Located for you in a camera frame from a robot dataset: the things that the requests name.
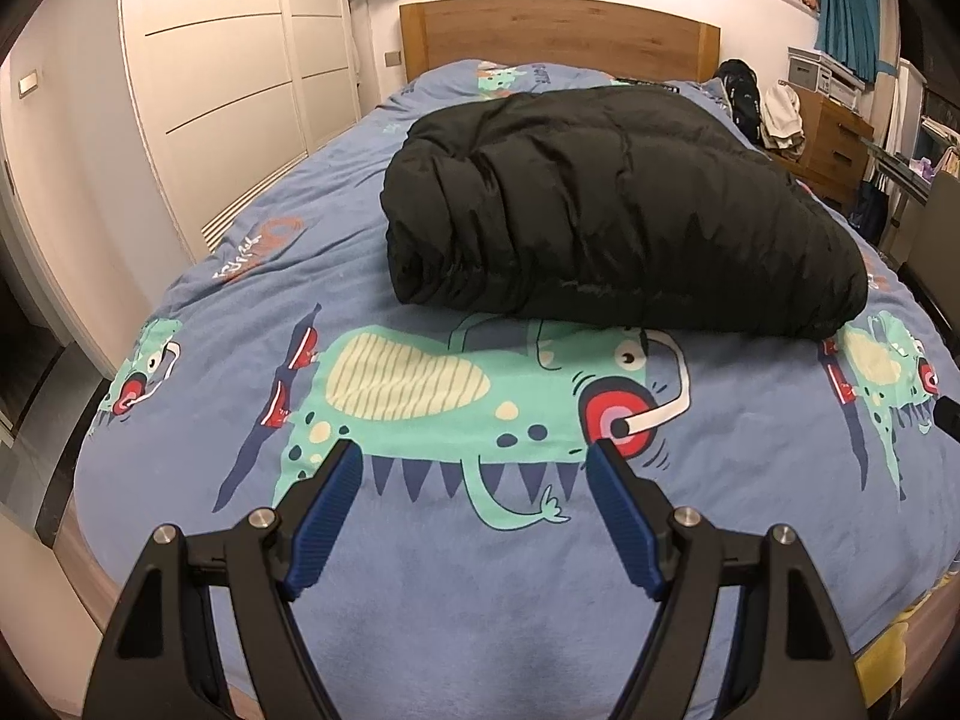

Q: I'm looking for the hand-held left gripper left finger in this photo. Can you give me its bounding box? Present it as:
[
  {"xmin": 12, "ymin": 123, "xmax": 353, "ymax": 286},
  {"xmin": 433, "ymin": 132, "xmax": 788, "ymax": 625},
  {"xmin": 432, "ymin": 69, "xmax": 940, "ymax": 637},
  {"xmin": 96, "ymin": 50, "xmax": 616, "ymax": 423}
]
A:
[{"xmin": 90, "ymin": 439, "xmax": 365, "ymax": 720}]

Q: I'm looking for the blue printed blanket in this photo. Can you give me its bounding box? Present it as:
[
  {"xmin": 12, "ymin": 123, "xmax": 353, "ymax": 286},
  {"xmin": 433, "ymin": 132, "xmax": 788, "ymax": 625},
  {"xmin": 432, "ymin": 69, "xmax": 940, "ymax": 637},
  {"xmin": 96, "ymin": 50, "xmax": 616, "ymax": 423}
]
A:
[{"xmin": 71, "ymin": 58, "xmax": 960, "ymax": 720}]

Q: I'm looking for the dark blue bag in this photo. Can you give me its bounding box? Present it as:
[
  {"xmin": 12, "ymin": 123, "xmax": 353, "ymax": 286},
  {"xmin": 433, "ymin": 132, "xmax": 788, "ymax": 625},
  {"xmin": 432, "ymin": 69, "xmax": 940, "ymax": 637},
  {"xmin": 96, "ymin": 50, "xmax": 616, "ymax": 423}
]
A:
[{"xmin": 853, "ymin": 178, "xmax": 892, "ymax": 242}]

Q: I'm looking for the black puffer jacket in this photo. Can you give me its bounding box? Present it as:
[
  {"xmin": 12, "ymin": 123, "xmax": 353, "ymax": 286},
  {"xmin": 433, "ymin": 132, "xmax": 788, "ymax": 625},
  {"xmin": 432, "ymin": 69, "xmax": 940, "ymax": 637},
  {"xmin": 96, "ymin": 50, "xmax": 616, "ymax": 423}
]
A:
[{"xmin": 381, "ymin": 84, "xmax": 871, "ymax": 342}]

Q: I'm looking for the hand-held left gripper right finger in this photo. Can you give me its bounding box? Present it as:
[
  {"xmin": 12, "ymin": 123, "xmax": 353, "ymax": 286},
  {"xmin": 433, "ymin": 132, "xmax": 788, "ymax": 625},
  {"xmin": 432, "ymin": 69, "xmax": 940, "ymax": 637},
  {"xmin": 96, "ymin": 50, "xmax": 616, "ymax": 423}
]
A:
[{"xmin": 585, "ymin": 440, "xmax": 860, "ymax": 720}]

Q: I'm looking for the wooden headboard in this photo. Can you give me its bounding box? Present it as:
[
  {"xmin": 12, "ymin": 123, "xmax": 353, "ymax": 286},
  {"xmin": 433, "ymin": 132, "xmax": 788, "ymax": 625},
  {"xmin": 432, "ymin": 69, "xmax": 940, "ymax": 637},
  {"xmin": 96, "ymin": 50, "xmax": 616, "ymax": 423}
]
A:
[{"xmin": 399, "ymin": 0, "xmax": 722, "ymax": 85}]

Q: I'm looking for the glass desk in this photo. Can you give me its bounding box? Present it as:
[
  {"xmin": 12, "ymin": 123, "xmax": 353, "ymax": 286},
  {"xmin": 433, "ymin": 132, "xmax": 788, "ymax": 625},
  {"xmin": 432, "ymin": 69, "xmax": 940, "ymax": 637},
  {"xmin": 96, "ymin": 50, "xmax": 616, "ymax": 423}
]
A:
[{"xmin": 868, "ymin": 141, "xmax": 960, "ymax": 200}]

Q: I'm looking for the wooden dresser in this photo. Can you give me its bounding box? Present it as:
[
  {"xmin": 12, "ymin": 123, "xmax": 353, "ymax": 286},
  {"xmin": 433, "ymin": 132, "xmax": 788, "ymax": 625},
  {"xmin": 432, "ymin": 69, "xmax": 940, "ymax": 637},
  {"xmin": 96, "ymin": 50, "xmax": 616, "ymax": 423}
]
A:
[{"xmin": 771, "ymin": 92, "xmax": 876, "ymax": 205}]

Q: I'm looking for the white printer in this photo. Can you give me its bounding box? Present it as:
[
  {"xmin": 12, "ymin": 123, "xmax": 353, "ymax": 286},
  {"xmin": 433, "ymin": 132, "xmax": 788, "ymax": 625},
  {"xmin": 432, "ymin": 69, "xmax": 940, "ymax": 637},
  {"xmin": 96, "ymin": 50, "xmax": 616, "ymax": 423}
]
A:
[{"xmin": 786, "ymin": 46, "xmax": 865, "ymax": 111}]

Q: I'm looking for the yellow cloth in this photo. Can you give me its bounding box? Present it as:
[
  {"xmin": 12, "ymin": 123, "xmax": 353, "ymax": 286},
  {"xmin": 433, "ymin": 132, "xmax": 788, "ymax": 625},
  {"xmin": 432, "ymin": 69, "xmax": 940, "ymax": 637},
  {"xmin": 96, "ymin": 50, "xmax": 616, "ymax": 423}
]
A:
[{"xmin": 853, "ymin": 591, "xmax": 960, "ymax": 695}]

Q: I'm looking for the teal curtain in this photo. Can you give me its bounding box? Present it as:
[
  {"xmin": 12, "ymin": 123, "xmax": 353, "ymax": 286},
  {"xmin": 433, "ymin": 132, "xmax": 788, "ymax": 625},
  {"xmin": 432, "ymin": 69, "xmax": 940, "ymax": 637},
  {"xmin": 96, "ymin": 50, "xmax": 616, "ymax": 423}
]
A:
[{"xmin": 816, "ymin": 0, "xmax": 884, "ymax": 85}]

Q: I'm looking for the white clothing pile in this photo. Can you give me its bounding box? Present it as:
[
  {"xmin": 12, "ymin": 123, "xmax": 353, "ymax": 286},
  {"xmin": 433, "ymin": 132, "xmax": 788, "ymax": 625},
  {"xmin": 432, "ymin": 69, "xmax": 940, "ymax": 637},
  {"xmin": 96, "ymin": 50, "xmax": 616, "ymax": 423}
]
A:
[{"xmin": 760, "ymin": 81, "xmax": 809, "ymax": 152}]

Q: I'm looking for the black backpack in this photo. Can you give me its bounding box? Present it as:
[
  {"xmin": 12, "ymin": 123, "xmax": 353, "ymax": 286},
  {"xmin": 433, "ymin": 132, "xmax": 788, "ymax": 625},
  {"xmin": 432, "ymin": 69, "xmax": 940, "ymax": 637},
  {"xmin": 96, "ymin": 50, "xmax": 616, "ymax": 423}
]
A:
[{"xmin": 711, "ymin": 58, "xmax": 764, "ymax": 142}]

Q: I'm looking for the white wardrobe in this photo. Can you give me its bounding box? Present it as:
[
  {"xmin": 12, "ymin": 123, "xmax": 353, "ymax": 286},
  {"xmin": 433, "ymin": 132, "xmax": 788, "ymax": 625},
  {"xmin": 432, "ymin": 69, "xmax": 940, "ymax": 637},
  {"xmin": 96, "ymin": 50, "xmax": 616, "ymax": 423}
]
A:
[{"xmin": 118, "ymin": 0, "xmax": 362, "ymax": 241}]

